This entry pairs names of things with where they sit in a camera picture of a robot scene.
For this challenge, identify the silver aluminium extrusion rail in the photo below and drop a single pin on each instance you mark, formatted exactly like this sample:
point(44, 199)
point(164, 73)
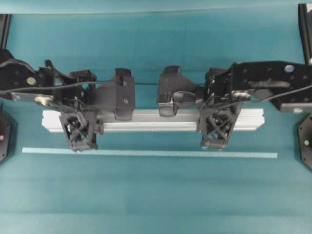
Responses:
point(185, 120)

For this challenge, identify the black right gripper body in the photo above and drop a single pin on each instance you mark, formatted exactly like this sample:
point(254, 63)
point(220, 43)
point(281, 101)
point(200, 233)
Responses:
point(175, 92)

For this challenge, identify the black left frame post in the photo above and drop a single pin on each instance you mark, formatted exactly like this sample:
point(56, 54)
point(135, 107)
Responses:
point(5, 20)

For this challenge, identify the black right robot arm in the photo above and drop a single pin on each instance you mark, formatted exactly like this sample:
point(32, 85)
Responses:
point(287, 86)

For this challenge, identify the black frame post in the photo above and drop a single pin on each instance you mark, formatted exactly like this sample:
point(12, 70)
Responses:
point(5, 20)
point(305, 29)

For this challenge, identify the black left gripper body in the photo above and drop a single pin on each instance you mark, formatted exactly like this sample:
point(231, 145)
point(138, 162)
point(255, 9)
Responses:
point(109, 95)

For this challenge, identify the teal table cloth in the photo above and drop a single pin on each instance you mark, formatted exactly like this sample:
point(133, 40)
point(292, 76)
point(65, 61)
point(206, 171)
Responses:
point(94, 194)

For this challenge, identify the light blue tape strip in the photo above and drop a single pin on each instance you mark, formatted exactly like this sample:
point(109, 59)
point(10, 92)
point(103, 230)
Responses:
point(152, 153)

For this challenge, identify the black right frame post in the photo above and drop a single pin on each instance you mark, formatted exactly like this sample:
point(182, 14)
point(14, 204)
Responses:
point(305, 29)

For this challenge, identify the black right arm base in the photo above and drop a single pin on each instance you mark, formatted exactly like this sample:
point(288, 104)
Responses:
point(305, 141)

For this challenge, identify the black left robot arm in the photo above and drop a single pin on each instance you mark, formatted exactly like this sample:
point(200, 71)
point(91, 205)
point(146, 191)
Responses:
point(20, 82)

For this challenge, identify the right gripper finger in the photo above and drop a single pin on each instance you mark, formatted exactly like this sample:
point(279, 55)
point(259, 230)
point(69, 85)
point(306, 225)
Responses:
point(168, 109)
point(172, 70)

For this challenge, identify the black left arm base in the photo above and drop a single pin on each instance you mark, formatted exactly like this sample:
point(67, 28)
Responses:
point(8, 136)

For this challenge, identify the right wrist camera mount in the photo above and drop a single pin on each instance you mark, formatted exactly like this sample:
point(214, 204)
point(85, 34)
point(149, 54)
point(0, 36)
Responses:
point(217, 112)

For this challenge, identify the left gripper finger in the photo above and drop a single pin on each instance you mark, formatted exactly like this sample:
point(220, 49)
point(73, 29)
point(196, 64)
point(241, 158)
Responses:
point(122, 73)
point(123, 113)

